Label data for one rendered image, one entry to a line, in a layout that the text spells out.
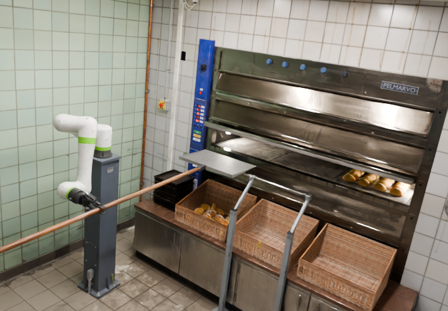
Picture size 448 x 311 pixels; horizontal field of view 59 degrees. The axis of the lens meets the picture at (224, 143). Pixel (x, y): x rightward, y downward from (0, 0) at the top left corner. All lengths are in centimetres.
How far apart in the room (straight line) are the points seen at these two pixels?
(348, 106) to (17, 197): 276
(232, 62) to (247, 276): 181
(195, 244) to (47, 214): 137
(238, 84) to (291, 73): 52
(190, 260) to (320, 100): 175
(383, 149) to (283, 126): 81
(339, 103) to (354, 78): 22
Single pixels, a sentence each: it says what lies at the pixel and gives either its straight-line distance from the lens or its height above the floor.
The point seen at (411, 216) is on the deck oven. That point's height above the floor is 113.
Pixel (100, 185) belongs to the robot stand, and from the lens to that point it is 322.
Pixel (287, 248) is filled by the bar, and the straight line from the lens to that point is 290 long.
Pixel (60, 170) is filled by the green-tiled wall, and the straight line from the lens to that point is 385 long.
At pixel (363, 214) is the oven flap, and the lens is 327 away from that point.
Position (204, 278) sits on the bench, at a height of 21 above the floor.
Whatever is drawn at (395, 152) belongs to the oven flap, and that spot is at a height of 155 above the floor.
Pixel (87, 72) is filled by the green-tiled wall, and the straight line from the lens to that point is 378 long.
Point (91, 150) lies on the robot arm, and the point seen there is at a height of 139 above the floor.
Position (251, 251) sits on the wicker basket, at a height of 61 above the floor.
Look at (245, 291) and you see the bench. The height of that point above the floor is 29.
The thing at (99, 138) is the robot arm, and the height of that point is 136.
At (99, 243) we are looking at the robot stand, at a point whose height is 49.
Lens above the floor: 226
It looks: 16 degrees down
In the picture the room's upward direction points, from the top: 7 degrees clockwise
